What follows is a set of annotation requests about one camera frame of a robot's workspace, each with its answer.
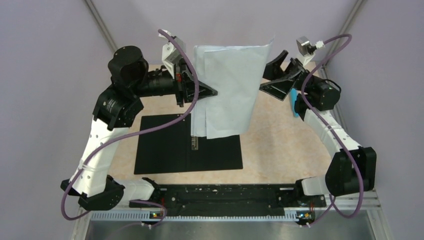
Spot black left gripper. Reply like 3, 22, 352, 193
131, 57, 218, 107

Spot red and black folder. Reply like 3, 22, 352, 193
133, 116, 243, 175

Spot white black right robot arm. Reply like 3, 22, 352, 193
259, 50, 377, 206

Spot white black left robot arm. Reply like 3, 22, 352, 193
60, 45, 218, 211

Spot turquoise marker pen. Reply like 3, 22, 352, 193
289, 89, 299, 118

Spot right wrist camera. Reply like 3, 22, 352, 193
296, 36, 325, 66

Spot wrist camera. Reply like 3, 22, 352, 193
296, 36, 325, 66
161, 30, 186, 79

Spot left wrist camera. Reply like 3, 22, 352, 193
161, 30, 186, 79

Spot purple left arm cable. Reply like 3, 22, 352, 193
60, 28, 201, 229

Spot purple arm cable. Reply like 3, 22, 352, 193
60, 28, 201, 229
299, 33, 365, 229

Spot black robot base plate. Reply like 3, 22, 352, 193
149, 184, 327, 217

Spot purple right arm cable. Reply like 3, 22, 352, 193
299, 33, 365, 229

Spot aluminium frame rail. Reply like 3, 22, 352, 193
71, 187, 393, 240

